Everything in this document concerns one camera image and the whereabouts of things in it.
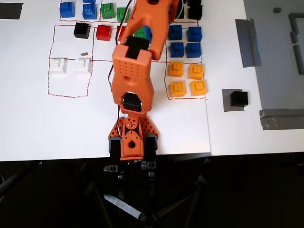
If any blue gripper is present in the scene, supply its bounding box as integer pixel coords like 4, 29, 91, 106
142, 24, 153, 43

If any orange robot base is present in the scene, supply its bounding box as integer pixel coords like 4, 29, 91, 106
108, 114, 159, 160

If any green lego block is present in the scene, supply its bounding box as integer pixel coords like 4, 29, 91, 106
134, 26, 147, 38
116, 7, 131, 23
100, 3, 116, 20

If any red lego block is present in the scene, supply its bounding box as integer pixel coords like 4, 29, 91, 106
116, 25, 126, 41
96, 24, 112, 41

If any yellow lego block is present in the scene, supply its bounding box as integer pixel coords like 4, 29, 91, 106
190, 80, 207, 97
168, 61, 185, 77
169, 80, 186, 97
189, 63, 205, 80

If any white lego block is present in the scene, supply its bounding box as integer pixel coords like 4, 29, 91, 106
75, 57, 92, 75
49, 57, 68, 76

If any grey square tape marker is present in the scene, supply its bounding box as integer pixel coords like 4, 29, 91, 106
222, 88, 245, 112

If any grey tape strip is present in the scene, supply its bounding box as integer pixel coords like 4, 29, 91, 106
259, 108, 304, 131
235, 18, 262, 68

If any grey black table clamp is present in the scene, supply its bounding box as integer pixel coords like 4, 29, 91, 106
103, 136, 122, 174
140, 133, 159, 179

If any grey lego baseplate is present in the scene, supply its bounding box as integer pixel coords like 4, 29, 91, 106
244, 0, 304, 112

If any black tripod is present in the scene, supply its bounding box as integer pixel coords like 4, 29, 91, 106
83, 158, 212, 228

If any grey lego wall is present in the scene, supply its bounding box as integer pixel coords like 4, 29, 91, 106
293, 44, 304, 76
288, 13, 304, 44

